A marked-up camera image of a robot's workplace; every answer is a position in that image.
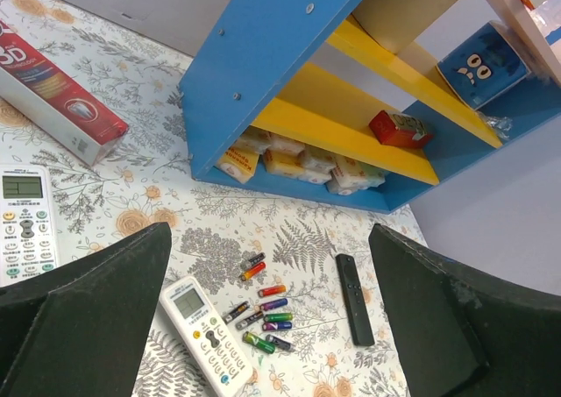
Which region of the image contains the red white toothpaste box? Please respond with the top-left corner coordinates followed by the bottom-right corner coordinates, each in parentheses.
top-left (1, 23), bottom-right (129, 166)

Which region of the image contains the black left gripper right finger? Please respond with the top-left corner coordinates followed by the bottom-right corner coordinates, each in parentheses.
top-left (369, 223), bottom-right (560, 396)

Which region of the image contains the small white remote control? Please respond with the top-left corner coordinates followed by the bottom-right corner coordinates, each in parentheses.
top-left (159, 276), bottom-right (253, 397)

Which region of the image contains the yellow sponge pack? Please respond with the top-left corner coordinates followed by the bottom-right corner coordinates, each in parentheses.
top-left (215, 141), bottom-right (259, 184)

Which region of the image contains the blue paper cup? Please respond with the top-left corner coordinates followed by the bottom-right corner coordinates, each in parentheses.
top-left (437, 21), bottom-right (530, 110)

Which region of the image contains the grey black battery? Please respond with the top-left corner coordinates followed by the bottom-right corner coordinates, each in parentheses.
top-left (236, 311), bottom-right (264, 330)

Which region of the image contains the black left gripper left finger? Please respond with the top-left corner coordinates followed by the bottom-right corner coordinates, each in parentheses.
top-left (1, 223), bottom-right (172, 396)

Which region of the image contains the black slim remote control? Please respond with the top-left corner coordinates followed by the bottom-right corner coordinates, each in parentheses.
top-left (335, 254), bottom-right (375, 347)

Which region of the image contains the red snack box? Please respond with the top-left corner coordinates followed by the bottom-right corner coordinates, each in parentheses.
top-left (369, 110), bottom-right (434, 149)

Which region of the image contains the blue purple battery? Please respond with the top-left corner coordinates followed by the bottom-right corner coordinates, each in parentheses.
top-left (262, 321), bottom-right (293, 331)

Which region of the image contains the large white remote control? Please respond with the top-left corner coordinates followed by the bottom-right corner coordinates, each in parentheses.
top-left (1, 165), bottom-right (60, 287)

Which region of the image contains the blue yellow wooden shelf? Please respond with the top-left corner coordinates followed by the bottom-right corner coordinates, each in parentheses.
top-left (180, 0), bottom-right (560, 213)

